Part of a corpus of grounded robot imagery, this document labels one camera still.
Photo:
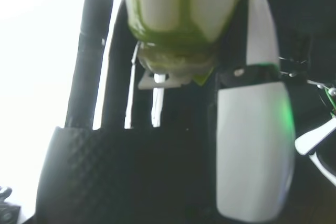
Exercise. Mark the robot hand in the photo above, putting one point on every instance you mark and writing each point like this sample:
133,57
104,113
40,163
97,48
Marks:
249,142

